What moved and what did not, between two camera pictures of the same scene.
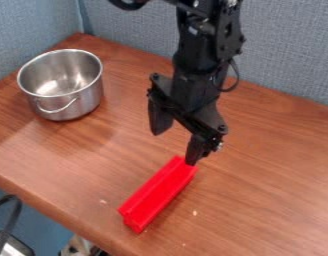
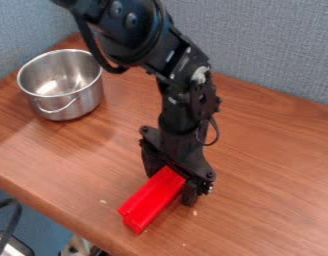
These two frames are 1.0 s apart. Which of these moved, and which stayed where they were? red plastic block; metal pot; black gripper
Moved: black gripper
Stayed: red plastic block; metal pot
